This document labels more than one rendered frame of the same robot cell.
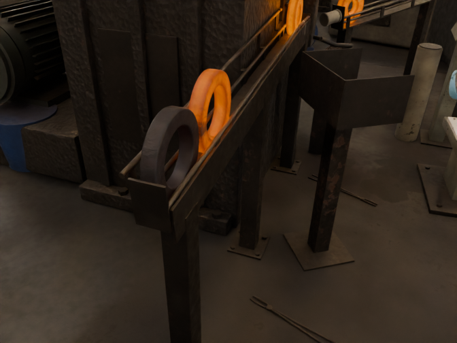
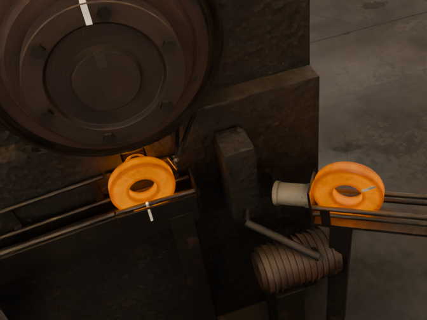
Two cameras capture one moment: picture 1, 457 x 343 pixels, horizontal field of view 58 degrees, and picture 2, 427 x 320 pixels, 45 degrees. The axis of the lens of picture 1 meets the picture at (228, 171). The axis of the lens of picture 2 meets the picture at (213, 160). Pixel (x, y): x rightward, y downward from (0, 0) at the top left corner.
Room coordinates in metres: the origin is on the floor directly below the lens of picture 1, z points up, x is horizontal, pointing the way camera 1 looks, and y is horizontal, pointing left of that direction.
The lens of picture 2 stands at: (1.42, -1.12, 1.58)
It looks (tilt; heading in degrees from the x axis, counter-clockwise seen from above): 42 degrees down; 61
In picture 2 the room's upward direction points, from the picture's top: 10 degrees counter-clockwise
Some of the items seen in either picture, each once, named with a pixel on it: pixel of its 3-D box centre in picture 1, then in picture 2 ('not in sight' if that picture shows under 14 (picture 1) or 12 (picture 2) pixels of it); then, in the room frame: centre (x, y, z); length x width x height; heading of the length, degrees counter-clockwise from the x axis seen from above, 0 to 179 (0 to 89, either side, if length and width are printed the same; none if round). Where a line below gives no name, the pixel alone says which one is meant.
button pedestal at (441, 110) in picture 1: (451, 87); not in sight; (2.09, -1.18, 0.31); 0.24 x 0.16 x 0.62; 161
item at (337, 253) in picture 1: (334, 170); not in sight; (1.14, -0.35, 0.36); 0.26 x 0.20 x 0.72; 16
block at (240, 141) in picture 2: (303, 18); (237, 174); (1.92, -0.32, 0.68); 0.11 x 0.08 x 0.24; 71
